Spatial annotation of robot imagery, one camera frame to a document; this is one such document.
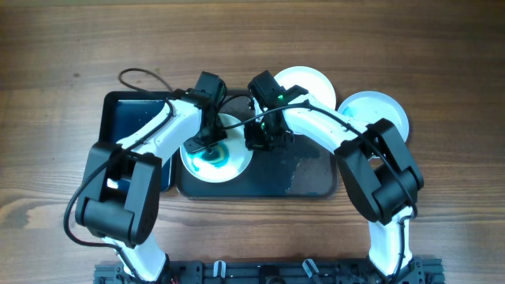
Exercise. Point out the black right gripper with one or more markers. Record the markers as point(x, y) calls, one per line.
point(255, 142)

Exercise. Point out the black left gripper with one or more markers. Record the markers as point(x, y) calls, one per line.
point(194, 144)

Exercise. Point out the green yellow sponge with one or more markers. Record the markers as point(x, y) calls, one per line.
point(216, 155)

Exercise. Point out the white plate with blue splat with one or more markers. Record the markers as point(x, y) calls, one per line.
point(240, 157)

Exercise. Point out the white plate with streak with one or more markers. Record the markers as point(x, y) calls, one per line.
point(371, 106)

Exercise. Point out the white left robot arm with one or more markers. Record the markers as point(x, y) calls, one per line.
point(118, 199)

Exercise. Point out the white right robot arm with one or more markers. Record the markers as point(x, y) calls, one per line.
point(367, 135)

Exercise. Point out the large black tray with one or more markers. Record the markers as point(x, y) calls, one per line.
point(303, 170)

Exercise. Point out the small black water tray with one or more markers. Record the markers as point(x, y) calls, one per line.
point(123, 114)

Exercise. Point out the white plate at back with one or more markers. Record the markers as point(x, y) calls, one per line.
point(310, 79)

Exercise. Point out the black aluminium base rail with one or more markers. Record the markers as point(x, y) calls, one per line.
point(418, 270)

